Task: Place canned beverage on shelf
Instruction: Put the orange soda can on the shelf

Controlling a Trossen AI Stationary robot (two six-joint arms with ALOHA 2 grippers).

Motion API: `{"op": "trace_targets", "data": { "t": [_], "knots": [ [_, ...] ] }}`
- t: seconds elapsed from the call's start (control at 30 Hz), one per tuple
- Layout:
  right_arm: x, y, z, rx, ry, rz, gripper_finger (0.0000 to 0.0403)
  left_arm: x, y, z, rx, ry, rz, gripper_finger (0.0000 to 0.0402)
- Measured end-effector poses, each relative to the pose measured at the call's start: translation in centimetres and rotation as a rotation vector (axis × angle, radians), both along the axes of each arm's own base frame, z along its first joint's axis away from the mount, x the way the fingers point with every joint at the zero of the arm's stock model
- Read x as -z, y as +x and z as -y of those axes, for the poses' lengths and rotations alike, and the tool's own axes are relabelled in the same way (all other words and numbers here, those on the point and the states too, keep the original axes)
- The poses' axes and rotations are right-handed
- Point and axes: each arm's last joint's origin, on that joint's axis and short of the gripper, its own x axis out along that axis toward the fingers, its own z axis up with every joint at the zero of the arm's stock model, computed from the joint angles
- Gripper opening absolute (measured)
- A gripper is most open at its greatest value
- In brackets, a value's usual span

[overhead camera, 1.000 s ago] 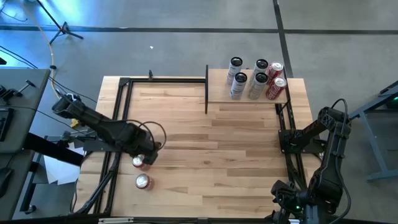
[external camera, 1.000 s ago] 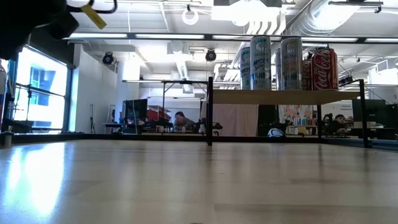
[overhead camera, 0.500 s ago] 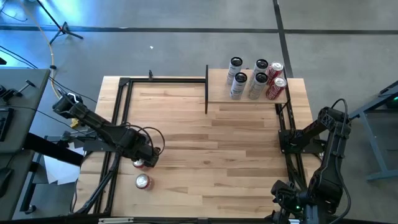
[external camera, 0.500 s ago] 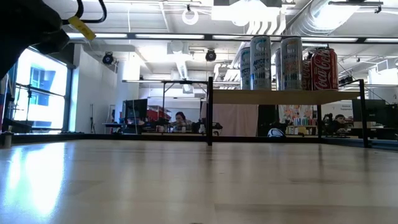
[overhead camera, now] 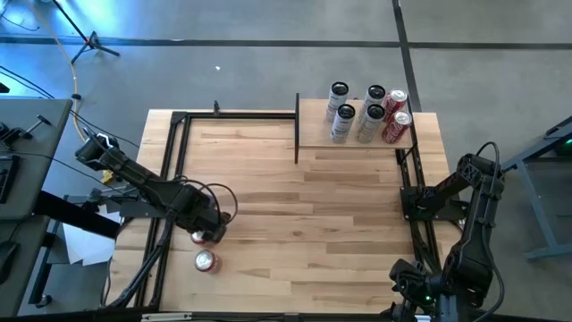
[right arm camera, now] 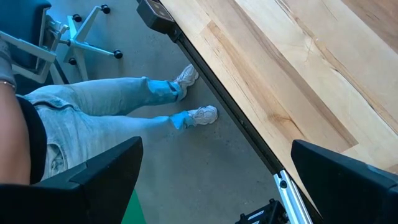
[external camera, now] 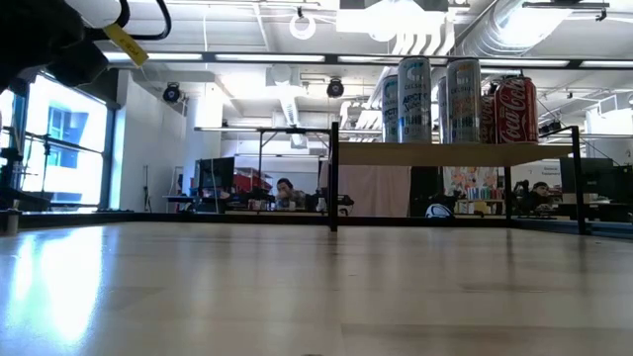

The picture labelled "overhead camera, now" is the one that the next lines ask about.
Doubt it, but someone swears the white Celsius Arctic Vibe can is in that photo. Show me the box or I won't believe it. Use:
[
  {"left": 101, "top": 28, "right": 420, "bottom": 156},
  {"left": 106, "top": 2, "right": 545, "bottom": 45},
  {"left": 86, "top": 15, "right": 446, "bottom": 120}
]
[
  {"left": 324, "top": 80, "right": 350, "bottom": 123},
  {"left": 330, "top": 103, "right": 358, "bottom": 145}
]

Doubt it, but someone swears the black desk leg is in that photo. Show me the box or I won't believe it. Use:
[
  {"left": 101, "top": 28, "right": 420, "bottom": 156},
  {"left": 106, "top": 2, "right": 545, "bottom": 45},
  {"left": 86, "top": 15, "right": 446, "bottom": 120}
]
[{"left": 29, "top": 218, "right": 59, "bottom": 309}]

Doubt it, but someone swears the white slim can black lid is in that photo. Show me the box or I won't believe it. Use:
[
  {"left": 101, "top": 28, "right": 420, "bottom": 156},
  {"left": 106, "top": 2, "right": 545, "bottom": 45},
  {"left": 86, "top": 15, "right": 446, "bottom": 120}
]
[{"left": 358, "top": 84, "right": 387, "bottom": 117}]

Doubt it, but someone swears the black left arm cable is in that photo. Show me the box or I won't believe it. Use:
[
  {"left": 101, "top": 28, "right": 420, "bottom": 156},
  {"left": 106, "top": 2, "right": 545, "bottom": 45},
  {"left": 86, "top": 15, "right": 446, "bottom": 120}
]
[{"left": 176, "top": 177, "right": 240, "bottom": 225}]

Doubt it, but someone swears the black desk beam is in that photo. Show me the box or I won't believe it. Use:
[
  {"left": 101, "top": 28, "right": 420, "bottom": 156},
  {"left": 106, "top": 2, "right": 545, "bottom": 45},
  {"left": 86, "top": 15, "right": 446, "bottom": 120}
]
[{"left": 33, "top": 190, "right": 122, "bottom": 241}]

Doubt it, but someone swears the black computer mouse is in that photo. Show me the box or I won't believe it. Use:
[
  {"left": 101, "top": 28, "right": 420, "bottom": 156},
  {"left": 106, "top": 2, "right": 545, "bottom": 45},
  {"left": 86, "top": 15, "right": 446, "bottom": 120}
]
[{"left": 0, "top": 241, "right": 20, "bottom": 285}]

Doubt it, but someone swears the black stand green light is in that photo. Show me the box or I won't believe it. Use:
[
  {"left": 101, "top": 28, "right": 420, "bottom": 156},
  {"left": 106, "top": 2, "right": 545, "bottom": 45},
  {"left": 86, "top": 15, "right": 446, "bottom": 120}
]
[{"left": 500, "top": 114, "right": 572, "bottom": 178}]

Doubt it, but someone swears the black keyboard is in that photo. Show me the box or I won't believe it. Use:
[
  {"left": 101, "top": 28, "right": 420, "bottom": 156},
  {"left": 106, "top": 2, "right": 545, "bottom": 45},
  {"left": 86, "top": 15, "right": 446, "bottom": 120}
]
[{"left": 0, "top": 154, "right": 21, "bottom": 205}]

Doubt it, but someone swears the white paper sheet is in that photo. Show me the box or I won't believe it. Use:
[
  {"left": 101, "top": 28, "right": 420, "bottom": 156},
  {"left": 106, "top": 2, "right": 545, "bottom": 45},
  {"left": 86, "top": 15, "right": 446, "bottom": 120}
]
[{"left": 62, "top": 205, "right": 122, "bottom": 267}]

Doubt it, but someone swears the red soda can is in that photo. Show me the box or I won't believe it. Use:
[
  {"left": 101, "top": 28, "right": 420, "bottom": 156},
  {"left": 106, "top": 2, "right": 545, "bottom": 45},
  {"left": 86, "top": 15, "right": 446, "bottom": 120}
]
[{"left": 193, "top": 249, "right": 223, "bottom": 275}]

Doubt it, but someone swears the yellow cable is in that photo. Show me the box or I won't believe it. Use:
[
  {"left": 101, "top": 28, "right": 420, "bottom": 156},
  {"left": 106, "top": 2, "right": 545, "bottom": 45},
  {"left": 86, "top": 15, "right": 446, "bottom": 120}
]
[{"left": 33, "top": 0, "right": 90, "bottom": 142}]

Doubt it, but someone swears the black desk clamp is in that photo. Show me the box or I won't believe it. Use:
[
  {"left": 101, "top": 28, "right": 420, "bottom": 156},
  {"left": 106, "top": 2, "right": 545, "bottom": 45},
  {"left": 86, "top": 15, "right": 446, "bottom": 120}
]
[{"left": 0, "top": 114, "right": 53, "bottom": 147}]

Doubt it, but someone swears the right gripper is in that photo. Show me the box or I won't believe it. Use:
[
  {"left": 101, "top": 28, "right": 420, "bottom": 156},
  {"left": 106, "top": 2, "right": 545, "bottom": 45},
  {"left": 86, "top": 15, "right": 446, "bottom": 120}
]
[{"left": 389, "top": 259, "right": 442, "bottom": 315}]

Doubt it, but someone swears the wooden shelf black frame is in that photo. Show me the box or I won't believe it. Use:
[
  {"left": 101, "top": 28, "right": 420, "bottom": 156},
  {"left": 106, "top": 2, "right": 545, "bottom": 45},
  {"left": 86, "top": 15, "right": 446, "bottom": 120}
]
[{"left": 294, "top": 92, "right": 415, "bottom": 165}]

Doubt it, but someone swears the black tripod stand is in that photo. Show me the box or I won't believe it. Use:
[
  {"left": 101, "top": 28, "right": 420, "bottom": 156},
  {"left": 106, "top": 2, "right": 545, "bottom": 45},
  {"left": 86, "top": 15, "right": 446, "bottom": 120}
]
[{"left": 51, "top": 0, "right": 122, "bottom": 66}]

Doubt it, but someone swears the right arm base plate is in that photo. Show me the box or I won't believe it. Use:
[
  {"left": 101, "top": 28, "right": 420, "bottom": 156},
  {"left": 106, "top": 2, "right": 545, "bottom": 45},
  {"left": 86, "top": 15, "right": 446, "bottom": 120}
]
[{"left": 400, "top": 185, "right": 468, "bottom": 223}]

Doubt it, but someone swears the black table frame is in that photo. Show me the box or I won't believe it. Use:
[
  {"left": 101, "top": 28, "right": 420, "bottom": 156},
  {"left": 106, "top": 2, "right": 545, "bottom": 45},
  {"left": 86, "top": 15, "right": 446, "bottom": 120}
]
[{"left": 101, "top": 96, "right": 484, "bottom": 322}]

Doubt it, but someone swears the grey desk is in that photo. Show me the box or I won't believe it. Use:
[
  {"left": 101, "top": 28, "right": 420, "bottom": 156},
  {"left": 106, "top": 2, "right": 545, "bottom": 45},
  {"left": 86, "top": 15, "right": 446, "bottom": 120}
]
[
  {"left": 0, "top": 97, "right": 74, "bottom": 221},
  {"left": 0, "top": 215, "right": 51, "bottom": 318}
]

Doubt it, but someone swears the Celsius Tropical Vibe can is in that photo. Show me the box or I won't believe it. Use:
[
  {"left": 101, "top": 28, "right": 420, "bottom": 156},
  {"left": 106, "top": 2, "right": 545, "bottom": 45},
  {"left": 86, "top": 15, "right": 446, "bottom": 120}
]
[{"left": 356, "top": 104, "right": 387, "bottom": 144}]

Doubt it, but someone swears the black floor cable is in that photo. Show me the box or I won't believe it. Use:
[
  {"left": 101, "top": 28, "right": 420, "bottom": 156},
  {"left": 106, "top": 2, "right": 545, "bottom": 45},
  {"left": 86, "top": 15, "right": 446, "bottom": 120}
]
[{"left": 0, "top": 64, "right": 57, "bottom": 100}]

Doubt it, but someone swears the red Coca-Cola can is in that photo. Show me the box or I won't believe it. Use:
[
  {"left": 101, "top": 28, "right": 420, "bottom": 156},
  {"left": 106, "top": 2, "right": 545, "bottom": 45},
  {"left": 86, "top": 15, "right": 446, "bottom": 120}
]
[
  {"left": 383, "top": 89, "right": 409, "bottom": 116},
  {"left": 382, "top": 110, "right": 414, "bottom": 145}
]

